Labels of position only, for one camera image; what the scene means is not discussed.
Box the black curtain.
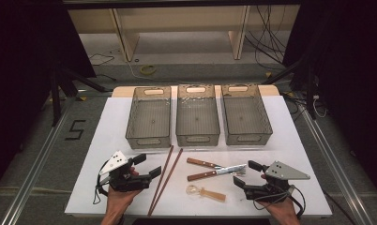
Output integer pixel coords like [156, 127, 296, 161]
[283, 0, 377, 201]
[0, 0, 97, 195]

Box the thin black floor cable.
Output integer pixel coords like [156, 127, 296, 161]
[88, 52, 115, 68]

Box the person's right hand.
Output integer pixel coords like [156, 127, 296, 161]
[258, 173, 301, 225]

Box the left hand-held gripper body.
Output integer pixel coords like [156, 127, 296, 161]
[98, 150, 153, 193]

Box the hand-held gripper black cable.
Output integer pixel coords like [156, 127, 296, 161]
[92, 160, 111, 205]
[253, 186, 307, 219]

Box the right hand-held gripper black cable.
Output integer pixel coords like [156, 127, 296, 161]
[253, 186, 307, 219]

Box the wooden-handled fork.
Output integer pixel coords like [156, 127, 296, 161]
[187, 163, 248, 182]

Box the bundle of black cables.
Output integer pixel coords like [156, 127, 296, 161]
[244, 4, 291, 71]

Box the yellow tape roll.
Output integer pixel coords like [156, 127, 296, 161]
[139, 64, 158, 76]

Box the black tripod stand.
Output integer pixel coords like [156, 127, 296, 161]
[261, 55, 319, 121]
[50, 67, 114, 128]

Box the metal floor rail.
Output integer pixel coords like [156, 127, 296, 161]
[0, 97, 77, 225]
[294, 93, 373, 225]

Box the wooden-handled table knife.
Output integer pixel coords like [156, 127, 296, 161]
[186, 157, 246, 177]

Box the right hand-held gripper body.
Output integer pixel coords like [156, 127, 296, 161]
[243, 160, 311, 204]

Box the left hand-held gripper black cable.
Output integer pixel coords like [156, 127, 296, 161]
[92, 160, 111, 205]

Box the white floor cable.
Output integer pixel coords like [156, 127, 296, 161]
[124, 59, 204, 86]

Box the white table cover sheet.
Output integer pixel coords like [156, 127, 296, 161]
[64, 95, 333, 218]

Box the person's left hand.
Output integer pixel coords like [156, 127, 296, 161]
[105, 167, 143, 217]

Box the light wooden desk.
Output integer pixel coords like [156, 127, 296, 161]
[67, 4, 300, 62]

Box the smoky clear plastic bin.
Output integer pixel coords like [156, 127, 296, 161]
[125, 85, 173, 150]
[175, 83, 221, 147]
[220, 82, 274, 146]

